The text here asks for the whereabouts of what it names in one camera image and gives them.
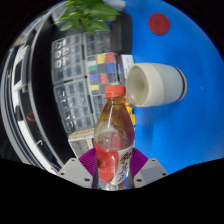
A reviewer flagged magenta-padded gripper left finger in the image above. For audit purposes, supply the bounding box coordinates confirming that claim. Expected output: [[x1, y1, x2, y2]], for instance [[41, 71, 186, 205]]
[[54, 147, 99, 189]]

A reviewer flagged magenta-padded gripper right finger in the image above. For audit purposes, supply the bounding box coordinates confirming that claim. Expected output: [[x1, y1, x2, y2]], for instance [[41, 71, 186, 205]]
[[127, 147, 169, 189]]

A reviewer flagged clear red-capped drink bottle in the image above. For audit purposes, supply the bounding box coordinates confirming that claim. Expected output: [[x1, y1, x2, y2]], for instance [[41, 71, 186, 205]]
[[93, 84, 136, 192]]

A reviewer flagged yellow multimeter with leads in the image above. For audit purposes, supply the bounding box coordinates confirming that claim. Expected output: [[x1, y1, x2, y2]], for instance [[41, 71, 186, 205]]
[[125, 101, 137, 127]]

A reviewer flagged grey parts drawer cabinet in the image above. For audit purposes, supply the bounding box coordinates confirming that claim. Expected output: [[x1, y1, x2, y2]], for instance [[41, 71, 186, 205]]
[[90, 93, 109, 126], [50, 33, 84, 85], [53, 78, 96, 134], [83, 31, 113, 56]]

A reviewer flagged beige and grey mug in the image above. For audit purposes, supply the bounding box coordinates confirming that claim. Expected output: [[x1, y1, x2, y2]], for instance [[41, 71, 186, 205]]
[[125, 62, 188, 108]]

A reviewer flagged clear organizer with coloured parts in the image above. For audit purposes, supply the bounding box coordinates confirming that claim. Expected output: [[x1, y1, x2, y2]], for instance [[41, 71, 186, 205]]
[[85, 52, 120, 94]]

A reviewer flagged black box with white label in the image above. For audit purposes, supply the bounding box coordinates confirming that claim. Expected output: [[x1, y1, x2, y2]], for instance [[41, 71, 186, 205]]
[[116, 54, 135, 84]]

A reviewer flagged plain black box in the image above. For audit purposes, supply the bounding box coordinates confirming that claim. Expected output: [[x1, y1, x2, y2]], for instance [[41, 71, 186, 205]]
[[111, 13, 134, 54]]

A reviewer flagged flat round red coaster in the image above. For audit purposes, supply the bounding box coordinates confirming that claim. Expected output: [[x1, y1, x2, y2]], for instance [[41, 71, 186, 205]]
[[147, 12, 171, 36]]

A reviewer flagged green potted plant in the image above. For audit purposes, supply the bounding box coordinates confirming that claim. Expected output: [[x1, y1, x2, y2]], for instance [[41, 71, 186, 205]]
[[54, 0, 122, 36]]

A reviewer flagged dark wall shelf unit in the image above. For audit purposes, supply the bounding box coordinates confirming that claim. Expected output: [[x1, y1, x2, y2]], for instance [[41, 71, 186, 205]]
[[0, 9, 78, 171]]

